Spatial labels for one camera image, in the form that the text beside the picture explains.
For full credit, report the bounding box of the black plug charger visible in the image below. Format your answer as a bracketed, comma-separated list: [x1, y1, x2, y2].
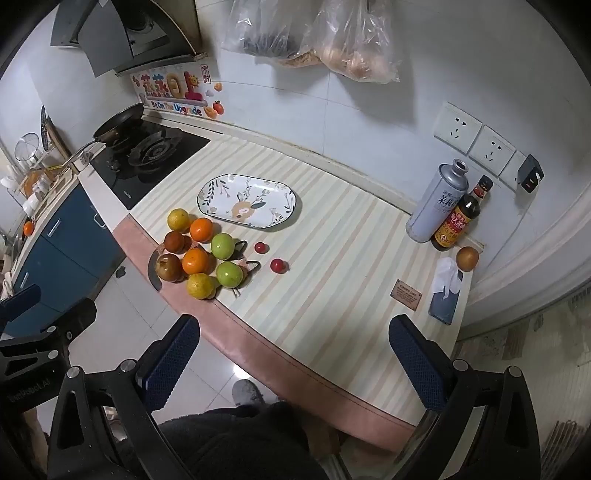
[517, 154, 544, 195]

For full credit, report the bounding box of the person's grey shoe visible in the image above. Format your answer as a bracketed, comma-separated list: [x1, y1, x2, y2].
[232, 379, 266, 407]

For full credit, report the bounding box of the blue tissue pack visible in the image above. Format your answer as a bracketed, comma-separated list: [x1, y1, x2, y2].
[427, 257, 465, 326]

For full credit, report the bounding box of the small brown label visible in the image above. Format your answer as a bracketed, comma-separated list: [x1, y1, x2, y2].
[390, 279, 423, 308]

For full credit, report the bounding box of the orange mandarin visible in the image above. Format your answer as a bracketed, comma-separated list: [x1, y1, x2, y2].
[189, 218, 214, 243]
[182, 248, 209, 275]

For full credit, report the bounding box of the blue kitchen cabinet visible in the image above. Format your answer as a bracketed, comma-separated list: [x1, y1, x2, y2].
[0, 185, 125, 337]

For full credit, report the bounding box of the colourful wall sticker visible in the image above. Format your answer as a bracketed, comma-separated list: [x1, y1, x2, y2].
[130, 62, 225, 121]

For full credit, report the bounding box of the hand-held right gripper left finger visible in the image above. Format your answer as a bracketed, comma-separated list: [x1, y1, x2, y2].
[47, 314, 200, 480]

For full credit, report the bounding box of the striped counter cover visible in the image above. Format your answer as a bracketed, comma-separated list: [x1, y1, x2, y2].
[113, 137, 485, 455]

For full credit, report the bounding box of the plastic bag with pale contents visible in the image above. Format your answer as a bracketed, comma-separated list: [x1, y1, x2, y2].
[295, 0, 400, 84]

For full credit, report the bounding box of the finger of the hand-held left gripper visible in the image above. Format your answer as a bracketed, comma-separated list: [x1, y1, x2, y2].
[0, 284, 41, 315]
[0, 299, 97, 344]

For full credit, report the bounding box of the green apple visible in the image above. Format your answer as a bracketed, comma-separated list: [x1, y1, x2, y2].
[216, 261, 243, 289]
[211, 233, 235, 260]

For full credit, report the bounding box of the dark sauce bottle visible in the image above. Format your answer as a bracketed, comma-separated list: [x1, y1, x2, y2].
[431, 175, 495, 252]

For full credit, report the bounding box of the floral oval ceramic plate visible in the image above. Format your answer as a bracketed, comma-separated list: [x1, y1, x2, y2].
[197, 174, 302, 230]

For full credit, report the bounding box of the cat shaped mat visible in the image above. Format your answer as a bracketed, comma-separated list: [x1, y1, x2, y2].
[148, 239, 262, 301]

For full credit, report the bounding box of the dish rack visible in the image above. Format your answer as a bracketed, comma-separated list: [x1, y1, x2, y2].
[0, 131, 75, 217]

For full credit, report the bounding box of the black frying pan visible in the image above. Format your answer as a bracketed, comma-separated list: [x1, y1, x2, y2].
[55, 102, 146, 167]

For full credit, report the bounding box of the plastic bag with dark contents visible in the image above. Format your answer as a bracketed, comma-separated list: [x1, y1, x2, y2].
[221, 0, 319, 58]

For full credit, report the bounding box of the grey range hood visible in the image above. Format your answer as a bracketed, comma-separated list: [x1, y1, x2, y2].
[51, 0, 199, 78]

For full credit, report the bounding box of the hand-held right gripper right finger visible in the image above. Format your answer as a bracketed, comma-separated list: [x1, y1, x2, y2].
[389, 315, 539, 480]

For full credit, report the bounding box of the grey metal can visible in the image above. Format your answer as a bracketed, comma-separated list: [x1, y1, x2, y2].
[406, 159, 469, 243]

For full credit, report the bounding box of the brown onion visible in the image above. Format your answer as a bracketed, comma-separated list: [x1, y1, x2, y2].
[456, 246, 479, 272]

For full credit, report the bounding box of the white wall outlet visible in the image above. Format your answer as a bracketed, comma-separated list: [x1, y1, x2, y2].
[499, 150, 529, 190]
[433, 102, 483, 155]
[468, 124, 517, 177]

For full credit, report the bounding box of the black gas stove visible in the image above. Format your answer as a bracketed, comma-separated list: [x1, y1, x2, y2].
[90, 122, 211, 210]

